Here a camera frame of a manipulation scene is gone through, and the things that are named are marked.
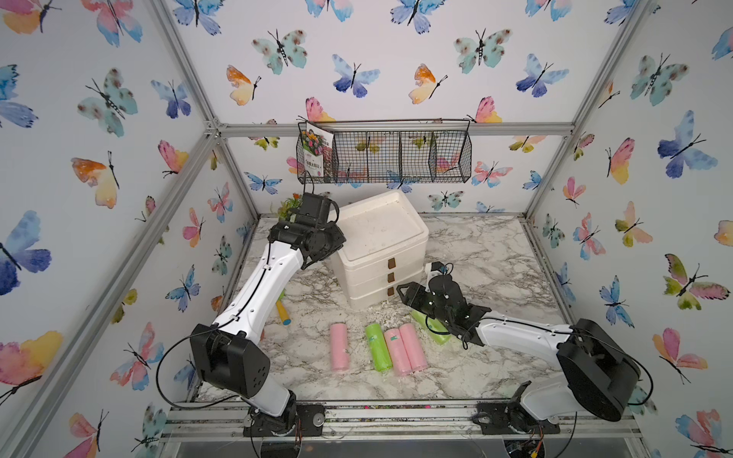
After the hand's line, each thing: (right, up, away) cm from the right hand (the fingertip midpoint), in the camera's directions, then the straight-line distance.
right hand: (402, 287), depth 84 cm
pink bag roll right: (+3, -17, 0) cm, 18 cm away
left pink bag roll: (-18, -18, 0) cm, 25 cm away
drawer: (-3, +8, -2) cm, 8 cm away
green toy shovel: (-38, -9, +10) cm, 40 cm away
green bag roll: (-7, -17, 0) cm, 19 cm away
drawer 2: (-6, +3, +1) cm, 6 cm away
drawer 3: (-5, -3, +8) cm, 10 cm away
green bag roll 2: (+8, -8, -12) cm, 16 cm away
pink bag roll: (-1, -19, -3) cm, 20 cm away
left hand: (-16, +14, -3) cm, 22 cm away
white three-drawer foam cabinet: (-5, +13, -3) cm, 14 cm away
